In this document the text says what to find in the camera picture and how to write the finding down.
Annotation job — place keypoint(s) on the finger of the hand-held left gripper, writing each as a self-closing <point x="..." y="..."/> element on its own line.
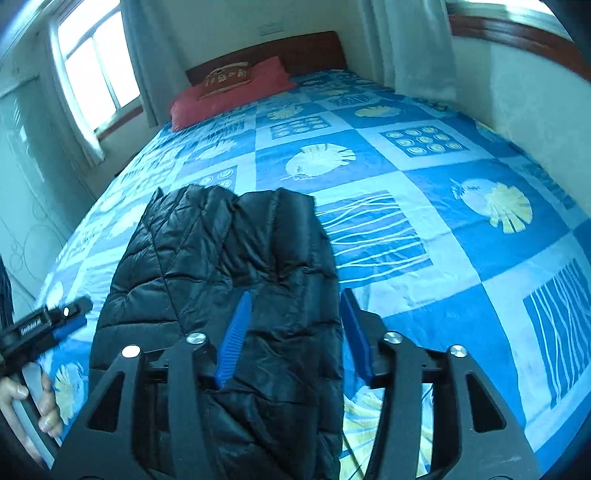
<point x="74" y="308"/>
<point x="69" y="326"/>

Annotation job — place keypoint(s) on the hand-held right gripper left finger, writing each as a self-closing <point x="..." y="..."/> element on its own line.
<point x="235" y="341"/>

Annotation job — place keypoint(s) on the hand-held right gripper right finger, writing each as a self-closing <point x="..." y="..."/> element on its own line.
<point x="355" y="337"/>

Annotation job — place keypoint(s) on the black puffer jacket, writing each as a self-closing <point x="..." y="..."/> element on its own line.
<point x="207" y="258"/>

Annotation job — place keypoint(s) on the person's left hand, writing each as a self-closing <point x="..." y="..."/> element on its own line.
<point x="50" y="406"/>

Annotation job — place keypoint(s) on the dark cloth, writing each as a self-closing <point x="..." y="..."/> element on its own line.
<point x="5" y="288"/>

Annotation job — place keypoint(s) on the wardrobe with frosted glass door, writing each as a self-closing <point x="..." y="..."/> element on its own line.
<point x="27" y="194"/>

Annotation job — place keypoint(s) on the blue patterned bedspread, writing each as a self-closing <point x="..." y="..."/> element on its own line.
<point x="438" y="221"/>

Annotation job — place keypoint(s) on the white curtain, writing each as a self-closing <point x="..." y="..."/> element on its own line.
<point x="147" y="69"/>
<point x="78" y="124"/>
<point x="415" y="46"/>

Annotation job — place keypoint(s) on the red pillow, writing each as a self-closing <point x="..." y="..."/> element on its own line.
<point x="221" y="106"/>

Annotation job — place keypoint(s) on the window with wooden sill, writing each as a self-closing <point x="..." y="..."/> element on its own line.
<point x="517" y="32"/>
<point x="99" y="64"/>

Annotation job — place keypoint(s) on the brown printed cushion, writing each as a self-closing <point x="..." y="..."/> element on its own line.
<point x="226" y="79"/>

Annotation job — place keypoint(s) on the wooden headboard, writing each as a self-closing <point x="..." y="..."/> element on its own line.
<point x="314" y="50"/>

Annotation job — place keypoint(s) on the white wall socket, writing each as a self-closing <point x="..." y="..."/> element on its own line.
<point x="268" y="30"/>

